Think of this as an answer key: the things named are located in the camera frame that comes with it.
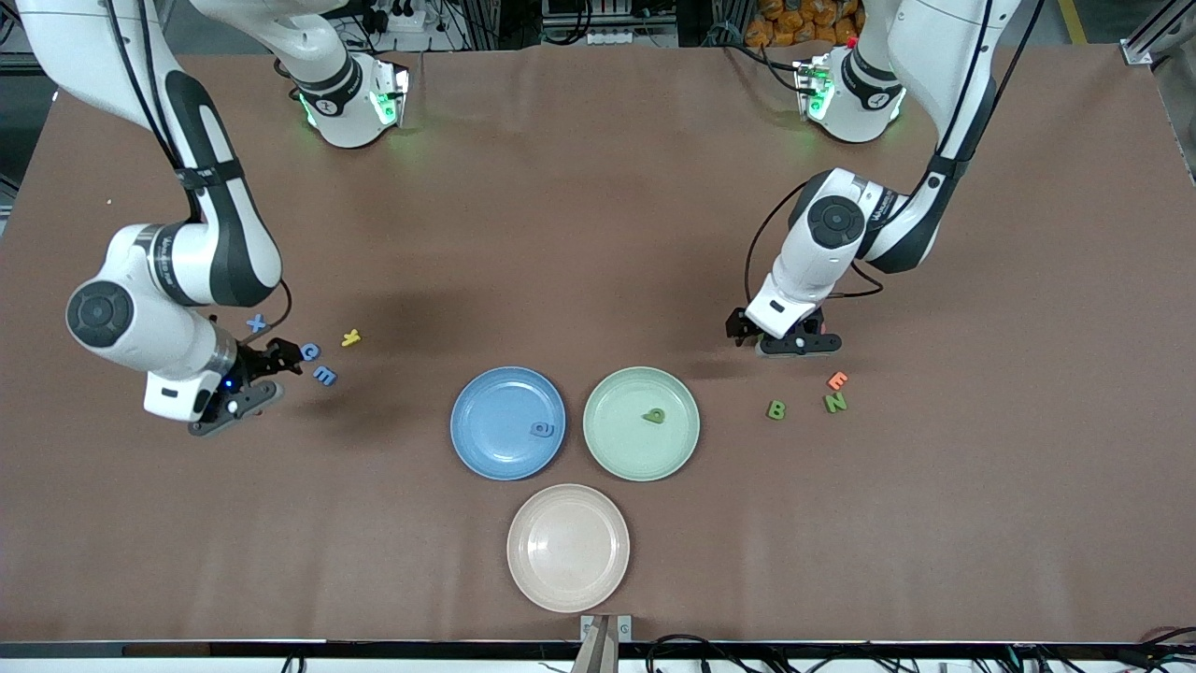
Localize beige plate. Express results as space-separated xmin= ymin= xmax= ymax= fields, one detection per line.
xmin=506 ymin=483 xmax=631 ymax=614

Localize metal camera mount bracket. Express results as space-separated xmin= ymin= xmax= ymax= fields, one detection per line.
xmin=572 ymin=614 xmax=634 ymax=673

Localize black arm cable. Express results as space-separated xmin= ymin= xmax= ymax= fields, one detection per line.
xmin=744 ymin=0 xmax=1047 ymax=309
xmin=103 ymin=0 xmax=293 ymax=349

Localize white power strip with plugs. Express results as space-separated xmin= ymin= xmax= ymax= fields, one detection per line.
xmin=360 ymin=0 xmax=440 ymax=35

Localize blue plate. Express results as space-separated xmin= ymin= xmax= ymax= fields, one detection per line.
xmin=449 ymin=365 xmax=567 ymax=481

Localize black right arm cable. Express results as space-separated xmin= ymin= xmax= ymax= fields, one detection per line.
xmin=103 ymin=0 xmax=293 ymax=349

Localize black table edge rail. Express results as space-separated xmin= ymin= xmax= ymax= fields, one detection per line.
xmin=0 ymin=639 xmax=1196 ymax=661

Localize aluminium frame post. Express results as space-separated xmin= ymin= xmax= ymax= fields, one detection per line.
xmin=1121 ymin=0 xmax=1196 ymax=66

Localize black looped cable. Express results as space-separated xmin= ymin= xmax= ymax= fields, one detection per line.
xmin=645 ymin=633 xmax=748 ymax=673

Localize metal equipment rack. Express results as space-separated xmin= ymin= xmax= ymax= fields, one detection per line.
xmin=540 ymin=0 xmax=681 ymax=48

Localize green plate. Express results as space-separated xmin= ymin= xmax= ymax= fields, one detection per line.
xmin=582 ymin=365 xmax=701 ymax=482

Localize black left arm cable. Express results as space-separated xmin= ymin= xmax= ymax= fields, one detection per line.
xmin=744 ymin=0 xmax=1047 ymax=309

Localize brown table cover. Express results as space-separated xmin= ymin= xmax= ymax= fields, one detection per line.
xmin=0 ymin=42 xmax=1196 ymax=646

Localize bag of orange fruit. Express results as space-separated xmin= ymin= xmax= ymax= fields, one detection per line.
xmin=746 ymin=0 xmax=865 ymax=50

